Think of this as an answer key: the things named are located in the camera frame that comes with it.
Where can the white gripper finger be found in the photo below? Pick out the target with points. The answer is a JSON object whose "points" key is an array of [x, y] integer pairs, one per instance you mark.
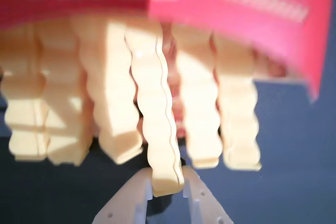
{"points": [[204, 205], [126, 203]]}

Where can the wavy crinkle-cut toy fry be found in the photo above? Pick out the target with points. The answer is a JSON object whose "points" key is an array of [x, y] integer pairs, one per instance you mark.
{"points": [[199, 108], [157, 129], [23, 119], [65, 119], [113, 98], [239, 119]]}

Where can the red fries carton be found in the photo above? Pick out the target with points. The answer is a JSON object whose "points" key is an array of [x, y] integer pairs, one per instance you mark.
{"points": [[236, 1]]}

